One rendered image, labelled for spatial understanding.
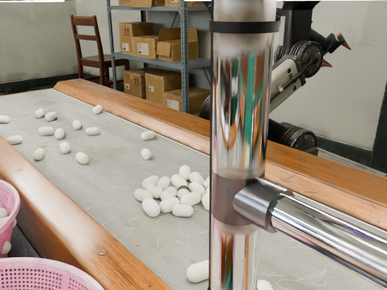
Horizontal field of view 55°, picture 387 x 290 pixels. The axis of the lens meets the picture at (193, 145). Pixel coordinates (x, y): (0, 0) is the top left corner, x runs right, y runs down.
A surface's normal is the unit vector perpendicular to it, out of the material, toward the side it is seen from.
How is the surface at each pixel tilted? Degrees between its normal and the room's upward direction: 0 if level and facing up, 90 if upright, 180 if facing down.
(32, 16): 90
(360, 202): 45
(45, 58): 90
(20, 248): 0
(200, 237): 0
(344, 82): 90
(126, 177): 0
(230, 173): 90
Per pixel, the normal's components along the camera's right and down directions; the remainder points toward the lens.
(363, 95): -0.74, 0.25
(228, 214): -0.38, 0.34
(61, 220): 0.00, -0.93
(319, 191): -0.54, -0.49
